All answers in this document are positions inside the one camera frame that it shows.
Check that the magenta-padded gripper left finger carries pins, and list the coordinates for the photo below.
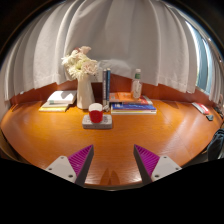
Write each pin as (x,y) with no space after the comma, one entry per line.
(60,166)

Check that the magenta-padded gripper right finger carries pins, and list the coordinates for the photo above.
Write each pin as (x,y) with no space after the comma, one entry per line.
(165,166)

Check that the red and white charger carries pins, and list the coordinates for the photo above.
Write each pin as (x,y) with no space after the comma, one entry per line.
(96,115)

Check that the black bag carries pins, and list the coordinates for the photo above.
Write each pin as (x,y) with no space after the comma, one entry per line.
(217,146)

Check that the yellow book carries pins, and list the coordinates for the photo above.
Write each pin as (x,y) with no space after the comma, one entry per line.
(53,108)

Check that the white yellow-edged book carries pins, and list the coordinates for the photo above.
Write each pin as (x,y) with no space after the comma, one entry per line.
(133,112)

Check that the white power strip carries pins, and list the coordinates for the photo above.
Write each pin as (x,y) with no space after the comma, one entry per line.
(106,124)

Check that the small dark object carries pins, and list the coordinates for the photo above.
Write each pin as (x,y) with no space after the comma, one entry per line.
(209,117)

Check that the blue flat book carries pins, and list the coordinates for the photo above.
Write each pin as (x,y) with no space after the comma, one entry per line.
(133,107)

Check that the red and white flat pack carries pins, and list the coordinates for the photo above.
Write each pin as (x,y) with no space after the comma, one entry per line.
(201,108)

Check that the red book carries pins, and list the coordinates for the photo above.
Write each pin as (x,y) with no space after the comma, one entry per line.
(145,100)

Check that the orange book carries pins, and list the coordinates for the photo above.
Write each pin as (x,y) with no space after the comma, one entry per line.
(121,96)

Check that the clear bottle with green label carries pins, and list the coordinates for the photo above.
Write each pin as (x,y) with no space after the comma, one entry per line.
(136,87)

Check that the grey upright book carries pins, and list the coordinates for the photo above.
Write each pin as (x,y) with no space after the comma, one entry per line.
(104,86)

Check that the white curtain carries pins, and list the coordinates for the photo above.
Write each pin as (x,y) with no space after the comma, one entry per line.
(116,33)
(218,80)

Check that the white and pink flowers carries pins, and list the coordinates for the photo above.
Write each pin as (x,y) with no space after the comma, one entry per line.
(80,63)

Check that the window with teal frame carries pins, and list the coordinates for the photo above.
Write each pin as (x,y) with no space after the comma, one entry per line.
(202,63)

